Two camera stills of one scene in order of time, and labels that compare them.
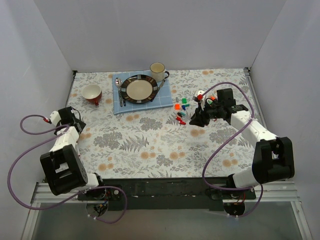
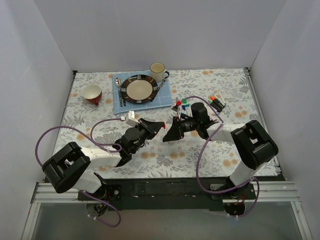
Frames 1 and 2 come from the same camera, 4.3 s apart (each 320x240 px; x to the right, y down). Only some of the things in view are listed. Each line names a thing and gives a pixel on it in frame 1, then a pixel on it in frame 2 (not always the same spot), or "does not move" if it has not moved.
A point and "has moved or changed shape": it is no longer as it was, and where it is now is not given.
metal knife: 162,83 does not move
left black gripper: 78,126 -> 146,128
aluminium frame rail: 279,192 does not move
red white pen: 78,151 has moved or changed shape
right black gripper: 203,115 -> 180,126
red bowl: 92,92 does not move
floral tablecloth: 160,143 does not move
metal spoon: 118,83 does not move
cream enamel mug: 157,71 does not move
